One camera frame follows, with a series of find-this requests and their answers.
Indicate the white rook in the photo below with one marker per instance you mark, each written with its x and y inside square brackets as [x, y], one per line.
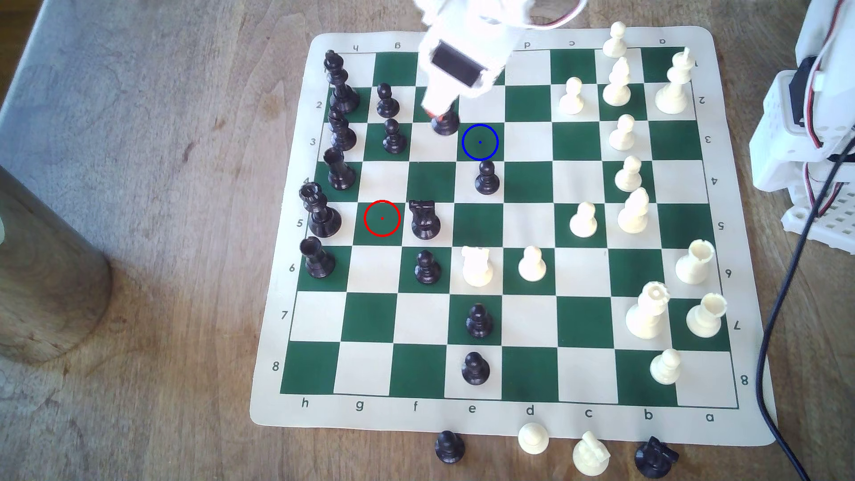
[693, 267]
[706, 319]

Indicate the brown cylindrical container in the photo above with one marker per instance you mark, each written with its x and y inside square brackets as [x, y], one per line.
[47, 280]

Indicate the white bishop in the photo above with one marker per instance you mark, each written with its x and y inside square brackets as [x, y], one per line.
[616, 90]
[632, 217]

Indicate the black pawn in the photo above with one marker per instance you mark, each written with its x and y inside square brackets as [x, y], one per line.
[487, 182]
[449, 451]
[479, 325]
[427, 270]
[475, 373]
[446, 125]
[387, 105]
[394, 141]

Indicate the white queen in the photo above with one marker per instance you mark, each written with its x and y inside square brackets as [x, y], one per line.
[644, 317]

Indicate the black king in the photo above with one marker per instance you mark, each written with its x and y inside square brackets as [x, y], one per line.
[342, 97]

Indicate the black rook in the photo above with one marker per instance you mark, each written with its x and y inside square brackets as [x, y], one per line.
[318, 262]
[339, 174]

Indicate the white king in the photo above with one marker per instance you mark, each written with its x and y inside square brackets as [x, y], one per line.
[671, 97]

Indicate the white knight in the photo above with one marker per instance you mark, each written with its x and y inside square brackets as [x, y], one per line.
[590, 457]
[477, 267]

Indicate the black knight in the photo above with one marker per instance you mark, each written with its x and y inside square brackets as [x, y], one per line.
[654, 459]
[425, 224]

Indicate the green and cream chess mat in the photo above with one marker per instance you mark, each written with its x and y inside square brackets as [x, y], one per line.
[528, 224]

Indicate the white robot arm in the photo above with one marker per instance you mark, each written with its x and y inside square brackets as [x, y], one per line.
[775, 127]

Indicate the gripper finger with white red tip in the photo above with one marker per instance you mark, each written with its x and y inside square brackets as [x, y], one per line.
[439, 99]

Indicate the black bishop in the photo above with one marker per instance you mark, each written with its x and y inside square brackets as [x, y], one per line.
[343, 137]

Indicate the white pawn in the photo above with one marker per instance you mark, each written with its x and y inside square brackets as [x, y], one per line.
[583, 224]
[665, 371]
[614, 45]
[532, 267]
[628, 179]
[533, 441]
[571, 100]
[622, 137]

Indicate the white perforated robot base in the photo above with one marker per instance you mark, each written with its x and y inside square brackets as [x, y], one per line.
[831, 220]

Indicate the black queen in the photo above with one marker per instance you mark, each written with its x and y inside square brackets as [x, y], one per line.
[322, 217]

